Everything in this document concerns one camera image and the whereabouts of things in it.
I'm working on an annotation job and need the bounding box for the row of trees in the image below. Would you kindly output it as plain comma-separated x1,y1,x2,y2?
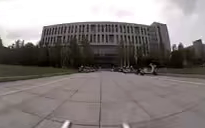
118,41,193,69
0,33,98,68

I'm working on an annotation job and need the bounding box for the robot's own part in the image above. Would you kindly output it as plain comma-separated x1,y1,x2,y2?
60,119,72,128
121,122,131,128

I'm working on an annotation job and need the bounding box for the grass lawn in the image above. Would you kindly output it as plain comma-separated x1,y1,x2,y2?
156,66,205,80
0,63,80,84

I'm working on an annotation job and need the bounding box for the grey stone paved plaza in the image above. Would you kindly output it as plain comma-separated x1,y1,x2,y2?
0,70,205,128

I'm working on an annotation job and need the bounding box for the pale parked scooter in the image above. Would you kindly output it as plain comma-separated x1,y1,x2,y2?
138,62,159,76

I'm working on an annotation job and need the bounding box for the row of parked scooters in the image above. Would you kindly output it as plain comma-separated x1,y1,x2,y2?
77,64,100,74
111,65,139,74

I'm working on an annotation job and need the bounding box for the large curved multi-storey building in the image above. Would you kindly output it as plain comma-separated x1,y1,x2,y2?
39,21,172,68

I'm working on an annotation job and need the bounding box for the grey building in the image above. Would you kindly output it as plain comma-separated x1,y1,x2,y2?
184,38,205,66

